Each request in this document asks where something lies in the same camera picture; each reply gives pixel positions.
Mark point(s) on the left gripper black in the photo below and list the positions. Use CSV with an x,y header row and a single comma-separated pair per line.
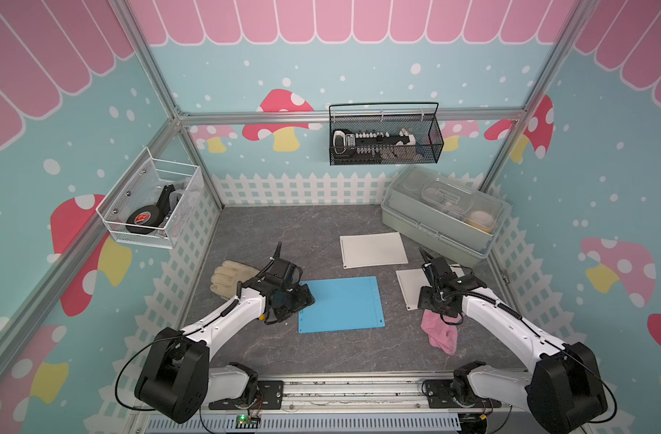
x,y
303,298

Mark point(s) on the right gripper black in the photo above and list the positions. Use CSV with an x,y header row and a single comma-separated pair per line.
x,y
423,294

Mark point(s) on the white drawing tablet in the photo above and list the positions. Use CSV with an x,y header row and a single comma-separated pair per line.
x,y
411,282
359,251

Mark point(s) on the blue framed drawing tablet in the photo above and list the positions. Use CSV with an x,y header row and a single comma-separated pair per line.
x,y
343,304

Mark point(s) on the white drawing tablet front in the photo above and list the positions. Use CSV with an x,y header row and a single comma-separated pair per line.
x,y
359,251

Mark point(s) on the pink cleaning cloth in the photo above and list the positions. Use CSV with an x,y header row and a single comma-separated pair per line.
x,y
439,334

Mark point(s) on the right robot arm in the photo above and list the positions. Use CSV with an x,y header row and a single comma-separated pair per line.
x,y
561,385

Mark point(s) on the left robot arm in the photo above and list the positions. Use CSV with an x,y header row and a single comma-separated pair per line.
x,y
177,379

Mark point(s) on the green translucent storage box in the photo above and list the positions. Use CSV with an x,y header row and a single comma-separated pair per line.
x,y
457,221

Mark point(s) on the beige work glove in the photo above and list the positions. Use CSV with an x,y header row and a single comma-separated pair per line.
x,y
226,277

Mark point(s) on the black tape roll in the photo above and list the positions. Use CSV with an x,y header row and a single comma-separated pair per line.
x,y
145,220

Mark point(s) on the black wire mesh basket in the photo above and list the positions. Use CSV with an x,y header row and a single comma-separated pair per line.
x,y
389,133

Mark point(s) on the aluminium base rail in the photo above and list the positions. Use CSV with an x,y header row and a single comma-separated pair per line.
x,y
351,403

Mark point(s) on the clear acrylic wall bin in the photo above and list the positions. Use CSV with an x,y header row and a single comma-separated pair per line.
x,y
172,186

